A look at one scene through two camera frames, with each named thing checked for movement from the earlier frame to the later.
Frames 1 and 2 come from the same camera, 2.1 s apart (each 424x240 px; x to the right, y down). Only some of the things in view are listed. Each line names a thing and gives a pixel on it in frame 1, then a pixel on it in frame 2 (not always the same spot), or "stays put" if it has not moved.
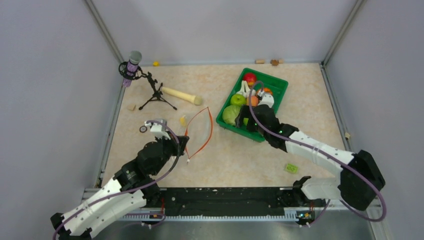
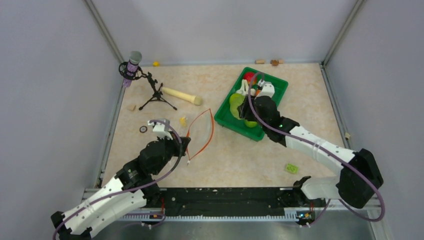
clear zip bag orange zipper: x=199 y=130 stays put
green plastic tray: x=279 y=88 stays put
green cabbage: x=230 y=113 → x=235 y=99
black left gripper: x=172 y=141 stays put
